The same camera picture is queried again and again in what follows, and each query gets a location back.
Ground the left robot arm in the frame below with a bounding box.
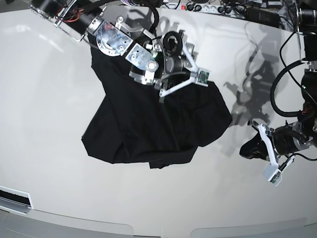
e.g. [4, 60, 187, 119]
[240, 0, 317, 162]

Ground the black corrugated left cable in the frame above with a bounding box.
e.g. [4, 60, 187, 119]
[94, 0, 160, 38]

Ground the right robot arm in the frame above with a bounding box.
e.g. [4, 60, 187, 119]
[29, 0, 199, 101]

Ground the black corrugated right cable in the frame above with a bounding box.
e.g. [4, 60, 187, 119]
[270, 59, 310, 119]

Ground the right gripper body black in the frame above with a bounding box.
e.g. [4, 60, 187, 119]
[153, 31, 196, 91]

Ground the black t-shirt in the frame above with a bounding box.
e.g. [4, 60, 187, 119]
[82, 37, 232, 169]

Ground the black corrugated cable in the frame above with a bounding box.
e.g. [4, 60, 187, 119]
[270, 59, 310, 119]
[94, 0, 160, 38]

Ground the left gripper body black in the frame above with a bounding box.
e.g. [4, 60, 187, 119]
[266, 125, 300, 156]

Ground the white power strip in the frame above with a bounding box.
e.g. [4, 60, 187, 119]
[160, 0, 242, 17]

